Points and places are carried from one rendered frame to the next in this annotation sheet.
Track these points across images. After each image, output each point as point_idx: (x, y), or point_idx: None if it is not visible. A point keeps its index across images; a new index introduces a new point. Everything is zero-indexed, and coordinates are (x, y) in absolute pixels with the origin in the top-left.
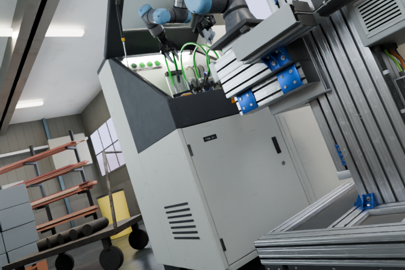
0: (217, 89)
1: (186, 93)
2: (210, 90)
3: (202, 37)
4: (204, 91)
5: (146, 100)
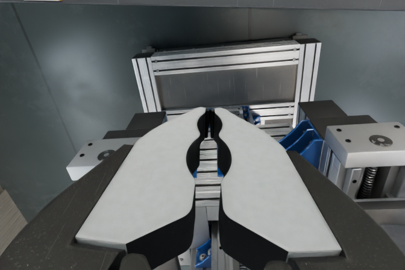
0: (185, 5)
1: (40, 0)
2: (150, 5)
3: (113, 156)
4: (121, 4)
5: None
